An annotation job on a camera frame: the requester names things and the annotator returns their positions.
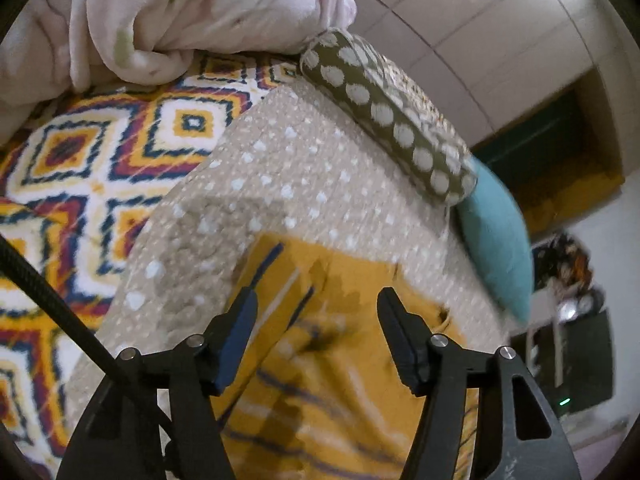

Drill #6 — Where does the olive polka dot bolster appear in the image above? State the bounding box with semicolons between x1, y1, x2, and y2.
299;29;480;207

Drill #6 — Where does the pink floral quilt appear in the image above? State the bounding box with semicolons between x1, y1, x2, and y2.
0;0;358;133

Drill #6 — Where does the colourful diamond patterned bedsheet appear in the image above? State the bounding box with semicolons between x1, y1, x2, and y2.
0;50;306;480

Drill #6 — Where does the black cable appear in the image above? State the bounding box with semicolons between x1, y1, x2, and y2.
0;235;176;480

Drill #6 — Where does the teal pillow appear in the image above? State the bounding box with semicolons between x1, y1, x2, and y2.
452;157;535;325

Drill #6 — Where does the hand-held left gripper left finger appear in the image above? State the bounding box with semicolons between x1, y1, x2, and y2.
56;284;259;480

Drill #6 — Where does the beige dotted blanket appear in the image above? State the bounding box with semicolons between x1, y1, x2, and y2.
65;79;511;480

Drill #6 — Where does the yellow striped small garment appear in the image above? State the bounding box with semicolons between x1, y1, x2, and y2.
212;234;478;480

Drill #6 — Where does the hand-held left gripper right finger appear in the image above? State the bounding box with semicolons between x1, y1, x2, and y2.
377;287;584;480

